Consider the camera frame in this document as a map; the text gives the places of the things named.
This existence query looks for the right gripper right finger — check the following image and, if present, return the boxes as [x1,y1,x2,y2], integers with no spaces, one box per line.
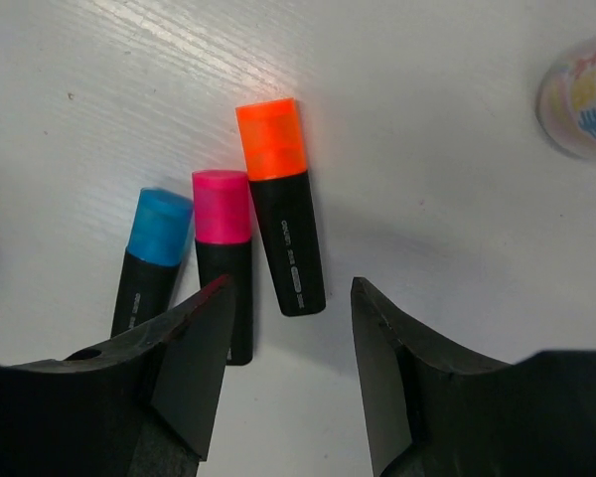
[351,277,596,476]

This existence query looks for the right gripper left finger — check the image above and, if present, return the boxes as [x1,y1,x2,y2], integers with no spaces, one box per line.
[0,277,235,476]

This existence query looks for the pink highlighter marker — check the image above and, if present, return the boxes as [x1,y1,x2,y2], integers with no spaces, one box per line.
[192,170,253,366]

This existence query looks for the orange highlighter marker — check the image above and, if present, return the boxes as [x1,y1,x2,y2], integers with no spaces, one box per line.
[235,98,326,317]

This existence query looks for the blue highlighter marker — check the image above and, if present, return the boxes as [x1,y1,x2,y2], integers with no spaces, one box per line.
[110,188,194,337]

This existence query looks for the pink capped small bottle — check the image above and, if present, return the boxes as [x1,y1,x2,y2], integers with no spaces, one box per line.
[535,36,596,159]

